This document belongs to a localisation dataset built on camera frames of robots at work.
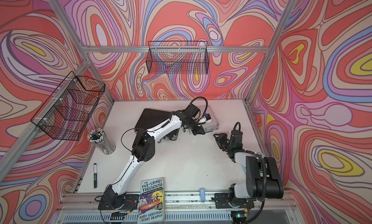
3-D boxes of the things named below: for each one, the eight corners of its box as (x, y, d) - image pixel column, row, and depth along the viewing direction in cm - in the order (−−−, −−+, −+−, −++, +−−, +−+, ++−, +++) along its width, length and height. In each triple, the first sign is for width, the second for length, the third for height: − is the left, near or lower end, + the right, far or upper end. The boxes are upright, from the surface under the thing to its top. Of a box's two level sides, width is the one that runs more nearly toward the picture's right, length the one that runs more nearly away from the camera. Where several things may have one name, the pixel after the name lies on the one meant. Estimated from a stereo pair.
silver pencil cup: (100, 155, 92) (84, 141, 78) (105, 143, 97) (91, 128, 83) (112, 155, 92) (99, 141, 78) (117, 143, 97) (105, 128, 83)
